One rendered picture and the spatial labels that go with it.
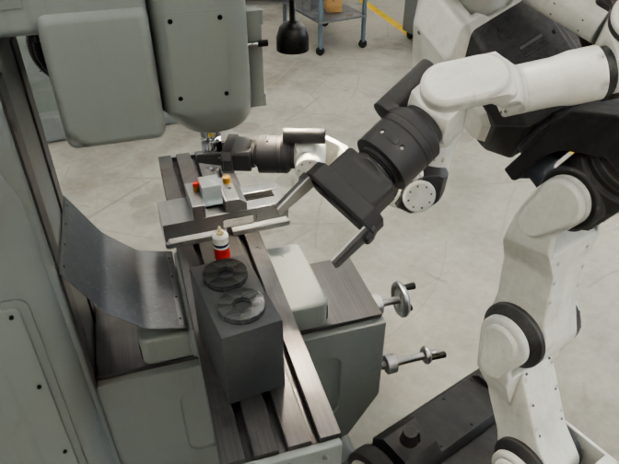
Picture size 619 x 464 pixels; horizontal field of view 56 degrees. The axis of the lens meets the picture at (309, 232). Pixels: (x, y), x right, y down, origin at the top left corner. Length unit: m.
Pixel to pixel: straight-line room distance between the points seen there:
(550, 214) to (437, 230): 2.26
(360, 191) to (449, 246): 2.46
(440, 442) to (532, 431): 0.28
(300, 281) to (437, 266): 1.50
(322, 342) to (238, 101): 0.74
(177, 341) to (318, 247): 1.67
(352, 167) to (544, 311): 0.58
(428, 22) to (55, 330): 0.99
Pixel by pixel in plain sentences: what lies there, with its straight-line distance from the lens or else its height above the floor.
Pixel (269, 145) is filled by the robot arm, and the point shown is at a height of 1.27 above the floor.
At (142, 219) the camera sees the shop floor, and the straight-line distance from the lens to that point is 3.43.
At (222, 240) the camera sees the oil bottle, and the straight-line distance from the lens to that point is 1.48.
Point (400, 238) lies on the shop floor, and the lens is 3.19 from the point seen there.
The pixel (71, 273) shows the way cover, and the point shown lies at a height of 1.05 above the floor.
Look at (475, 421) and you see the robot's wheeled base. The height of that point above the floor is 0.59.
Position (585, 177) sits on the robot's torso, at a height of 1.41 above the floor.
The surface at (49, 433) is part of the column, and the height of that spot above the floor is 0.66.
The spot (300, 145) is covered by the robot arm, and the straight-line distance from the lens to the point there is 1.33.
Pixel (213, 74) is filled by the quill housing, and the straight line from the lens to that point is 1.21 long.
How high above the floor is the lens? 1.89
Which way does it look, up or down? 36 degrees down
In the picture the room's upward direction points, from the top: straight up
